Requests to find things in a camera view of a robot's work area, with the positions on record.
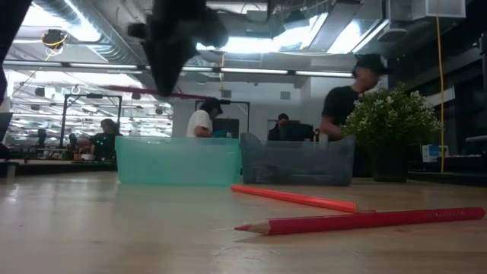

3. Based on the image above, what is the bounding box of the translucent teal plastic bin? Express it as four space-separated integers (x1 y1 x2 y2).
115 135 243 187

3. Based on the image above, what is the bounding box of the person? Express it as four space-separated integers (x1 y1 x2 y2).
185 97 224 139
89 118 123 161
319 53 392 142
267 113 292 142

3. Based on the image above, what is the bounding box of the translucent grey plastic bin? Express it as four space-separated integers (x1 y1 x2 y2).
239 132 357 187

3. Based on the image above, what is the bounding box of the silver ventilation duct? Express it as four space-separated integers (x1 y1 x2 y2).
32 0 148 66

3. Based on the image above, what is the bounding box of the potted green plant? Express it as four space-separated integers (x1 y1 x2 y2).
341 81 445 183

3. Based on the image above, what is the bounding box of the red pencil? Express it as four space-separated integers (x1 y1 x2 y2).
234 206 487 237

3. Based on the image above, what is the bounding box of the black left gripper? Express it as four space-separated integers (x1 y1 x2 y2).
127 0 229 97

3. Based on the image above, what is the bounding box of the long ceiling light strip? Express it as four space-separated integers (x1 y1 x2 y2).
294 69 355 78
181 67 290 75
3 60 145 72

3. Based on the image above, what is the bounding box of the yellow extension cable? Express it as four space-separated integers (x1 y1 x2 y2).
435 14 447 174

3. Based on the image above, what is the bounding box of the dark background monitor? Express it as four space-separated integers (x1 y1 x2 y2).
212 117 240 139

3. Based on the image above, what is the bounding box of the white ceiling unit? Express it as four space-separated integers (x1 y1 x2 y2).
387 0 467 20

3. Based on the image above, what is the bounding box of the orange pencil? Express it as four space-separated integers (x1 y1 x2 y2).
231 183 377 215

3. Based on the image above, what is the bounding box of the black aluminium table frame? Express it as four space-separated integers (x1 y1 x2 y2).
0 159 487 188

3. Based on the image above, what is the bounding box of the ceiling cable reel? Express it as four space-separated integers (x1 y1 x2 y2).
40 29 68 53

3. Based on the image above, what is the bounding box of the white and blue box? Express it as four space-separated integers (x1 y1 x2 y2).
421 143 443 164

